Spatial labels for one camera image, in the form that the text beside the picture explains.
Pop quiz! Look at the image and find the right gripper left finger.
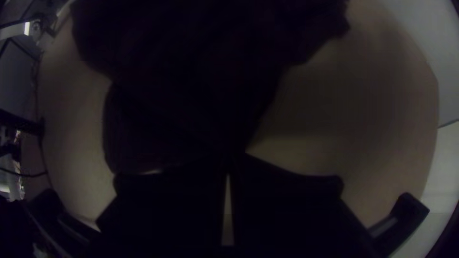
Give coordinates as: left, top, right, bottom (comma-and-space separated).
95, 157, 228, 258

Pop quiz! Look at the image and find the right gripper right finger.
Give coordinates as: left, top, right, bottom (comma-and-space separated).
229, 152, 375, 258

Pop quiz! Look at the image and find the black t-shirt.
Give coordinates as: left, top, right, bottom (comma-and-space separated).
69, 0, 351, 177

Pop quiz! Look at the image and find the black cable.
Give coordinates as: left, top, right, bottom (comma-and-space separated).
0, 167, 49, 179

